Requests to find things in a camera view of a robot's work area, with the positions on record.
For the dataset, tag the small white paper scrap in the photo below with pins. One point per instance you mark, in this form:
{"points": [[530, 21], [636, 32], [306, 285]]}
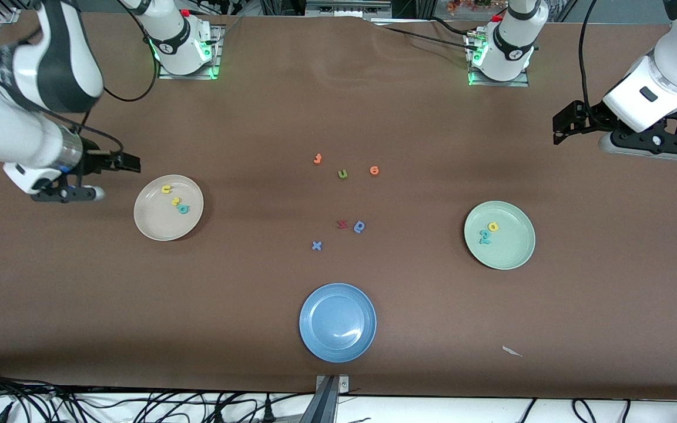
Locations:
{"points": [[512, 351]]}

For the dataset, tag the pale green plate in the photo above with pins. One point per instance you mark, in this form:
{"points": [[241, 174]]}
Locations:
{"points": [[509, 249]]}

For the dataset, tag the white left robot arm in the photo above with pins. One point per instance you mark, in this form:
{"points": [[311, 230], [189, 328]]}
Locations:
{"points": [[512, 41]]}

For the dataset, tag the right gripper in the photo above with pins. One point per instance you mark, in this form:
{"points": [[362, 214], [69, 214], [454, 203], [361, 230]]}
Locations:
{"points": [[95, 163]]}

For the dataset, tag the teal foam letter p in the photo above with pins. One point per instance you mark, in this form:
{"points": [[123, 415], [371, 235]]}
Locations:
{"points": [[183, 208]]}

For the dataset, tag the small metal bracket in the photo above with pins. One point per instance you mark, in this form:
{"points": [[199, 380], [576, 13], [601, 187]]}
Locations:
{"points": [[343, 385]]}

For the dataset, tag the grey metal frame box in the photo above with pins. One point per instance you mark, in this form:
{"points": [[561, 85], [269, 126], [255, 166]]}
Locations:
{"points": [[347, 8]]}

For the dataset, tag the brown table cover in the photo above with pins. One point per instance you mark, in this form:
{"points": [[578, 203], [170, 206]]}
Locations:
{"points": [[80, 294]]}

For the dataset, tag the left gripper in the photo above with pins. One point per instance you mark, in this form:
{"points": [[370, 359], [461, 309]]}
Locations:
{"points": [[586, 120]]}

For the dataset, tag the blue plate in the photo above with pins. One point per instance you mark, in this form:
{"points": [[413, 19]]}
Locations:
{"points": [[338, 323]]}

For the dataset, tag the black camera pole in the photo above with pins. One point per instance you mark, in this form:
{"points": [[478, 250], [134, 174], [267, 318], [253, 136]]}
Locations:
{"points": [[322, 406]]}

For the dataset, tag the beige brown plate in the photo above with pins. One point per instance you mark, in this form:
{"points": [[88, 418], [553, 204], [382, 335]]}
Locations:
{"points": [[156, 220]]}

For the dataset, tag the blue letter p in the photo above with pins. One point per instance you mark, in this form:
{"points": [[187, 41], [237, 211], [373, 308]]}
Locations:
{"points": [[359, 227]]}

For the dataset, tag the aluminium frame profile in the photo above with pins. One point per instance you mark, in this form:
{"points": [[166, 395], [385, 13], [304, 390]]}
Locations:
{"points": [[6, 13]]}

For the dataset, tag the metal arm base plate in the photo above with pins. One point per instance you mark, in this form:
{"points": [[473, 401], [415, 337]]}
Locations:
{"points": [[497, 84], [185, 76]]}

